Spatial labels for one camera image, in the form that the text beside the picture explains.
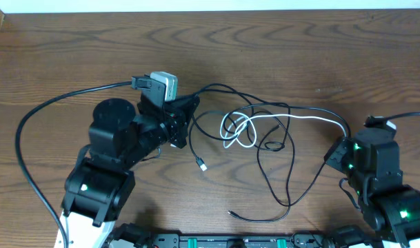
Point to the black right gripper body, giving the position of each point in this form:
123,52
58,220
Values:
341,156

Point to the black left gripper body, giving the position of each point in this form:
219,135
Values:
173,121

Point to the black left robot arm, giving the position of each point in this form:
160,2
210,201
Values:
121,135

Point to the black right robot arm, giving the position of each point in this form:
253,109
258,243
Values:
370,161

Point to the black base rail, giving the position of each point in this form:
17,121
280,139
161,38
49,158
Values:
303,240

